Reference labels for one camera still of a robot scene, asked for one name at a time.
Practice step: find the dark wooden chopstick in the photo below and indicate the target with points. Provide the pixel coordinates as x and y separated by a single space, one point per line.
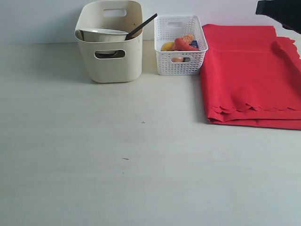
141 26

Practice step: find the yellow lemon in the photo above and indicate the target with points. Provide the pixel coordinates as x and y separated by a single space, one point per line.
168 46

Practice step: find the pale green ceramic bowl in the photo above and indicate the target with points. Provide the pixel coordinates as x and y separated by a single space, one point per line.
104 35

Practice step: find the cream plastic tub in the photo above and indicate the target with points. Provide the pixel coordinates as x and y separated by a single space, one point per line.
109 62

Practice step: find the red sausage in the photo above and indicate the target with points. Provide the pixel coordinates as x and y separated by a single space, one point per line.
184 45

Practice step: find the white perforated plastic basket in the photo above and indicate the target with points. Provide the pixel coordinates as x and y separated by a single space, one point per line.
168 28

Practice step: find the blue white milk carton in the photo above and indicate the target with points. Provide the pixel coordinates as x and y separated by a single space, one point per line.
194 44

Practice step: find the brown egg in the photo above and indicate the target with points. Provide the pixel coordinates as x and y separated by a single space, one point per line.
177 59

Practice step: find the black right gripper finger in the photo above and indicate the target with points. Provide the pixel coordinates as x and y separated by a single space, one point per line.
286 12

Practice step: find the red tablecloth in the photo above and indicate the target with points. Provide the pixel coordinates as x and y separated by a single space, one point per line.
251 77

